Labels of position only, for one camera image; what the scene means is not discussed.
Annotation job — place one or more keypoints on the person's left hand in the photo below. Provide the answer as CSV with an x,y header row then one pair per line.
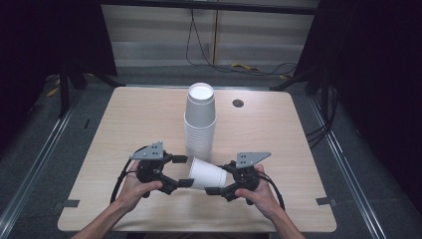
x,y
134,192

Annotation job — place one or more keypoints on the black curtain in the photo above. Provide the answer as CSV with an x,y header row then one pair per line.
x,y
378,83
40,43

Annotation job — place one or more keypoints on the black metal stand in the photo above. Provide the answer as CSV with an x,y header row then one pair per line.
x,y
323,89
63,89

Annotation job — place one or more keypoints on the silver floor rail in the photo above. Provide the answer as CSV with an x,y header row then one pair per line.
x,y
36,162
348,166

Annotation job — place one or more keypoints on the black horizontal bar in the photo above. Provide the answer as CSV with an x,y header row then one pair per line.
x,y
212,6

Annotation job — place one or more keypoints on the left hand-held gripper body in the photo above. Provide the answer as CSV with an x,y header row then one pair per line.
x,y
151,171

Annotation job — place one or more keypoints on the person's right hand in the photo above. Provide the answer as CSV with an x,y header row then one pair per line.
x,y
262,195

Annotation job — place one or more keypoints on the round dark table grommet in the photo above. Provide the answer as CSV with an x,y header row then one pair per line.
x,y
238,103

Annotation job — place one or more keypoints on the single white paper cup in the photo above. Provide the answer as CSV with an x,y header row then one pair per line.
x,y
207,174

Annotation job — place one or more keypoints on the yellow tape scrap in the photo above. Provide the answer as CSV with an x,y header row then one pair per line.
x,y
52,92
245,66

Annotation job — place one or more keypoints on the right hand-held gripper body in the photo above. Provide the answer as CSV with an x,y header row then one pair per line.
x,y
245,176

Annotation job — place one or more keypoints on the stack of white paper cups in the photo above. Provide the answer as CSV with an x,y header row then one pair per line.
x,y
199,122

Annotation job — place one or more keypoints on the grey tape strip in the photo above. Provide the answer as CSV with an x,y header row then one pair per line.
x,y
325,201
71,203

